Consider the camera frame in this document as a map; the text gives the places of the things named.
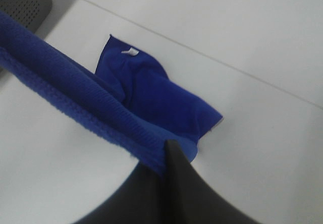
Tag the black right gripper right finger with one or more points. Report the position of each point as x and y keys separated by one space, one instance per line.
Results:
x=189 y=199

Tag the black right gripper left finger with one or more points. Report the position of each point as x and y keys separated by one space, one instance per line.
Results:
x=137 y=200

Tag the grey perforated plastic basket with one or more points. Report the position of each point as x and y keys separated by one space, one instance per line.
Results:
x=29 y=13

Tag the blue microfibre towel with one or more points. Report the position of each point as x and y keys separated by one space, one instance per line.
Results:
x=129 y=100

